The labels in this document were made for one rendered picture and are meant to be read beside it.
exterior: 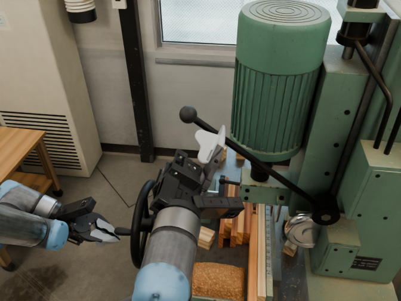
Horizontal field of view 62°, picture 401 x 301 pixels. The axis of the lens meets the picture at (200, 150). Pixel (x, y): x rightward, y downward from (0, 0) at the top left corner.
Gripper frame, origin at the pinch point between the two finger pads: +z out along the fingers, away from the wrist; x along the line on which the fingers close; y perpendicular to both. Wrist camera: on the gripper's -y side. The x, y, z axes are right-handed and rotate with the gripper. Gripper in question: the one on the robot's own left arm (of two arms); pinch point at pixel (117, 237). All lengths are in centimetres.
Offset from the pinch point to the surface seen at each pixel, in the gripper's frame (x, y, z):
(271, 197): -8.2, -36.4, 29.6
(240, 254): 2.4, -22.3, 30.0
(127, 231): -0.7, -4.4, 1.6
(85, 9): -118, 6, -61
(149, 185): -14.9, -10.5, 1.8
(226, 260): 4.9, -20.6, 26.8
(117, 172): -109, 105, -3
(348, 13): -9, -82, 11
